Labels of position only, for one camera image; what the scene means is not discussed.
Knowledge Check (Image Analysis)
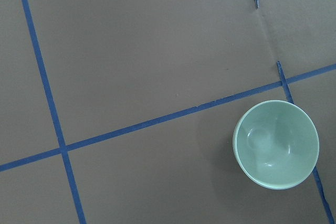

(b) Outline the green bowl left side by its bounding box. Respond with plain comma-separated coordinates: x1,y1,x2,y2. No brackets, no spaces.
233,100,319,190

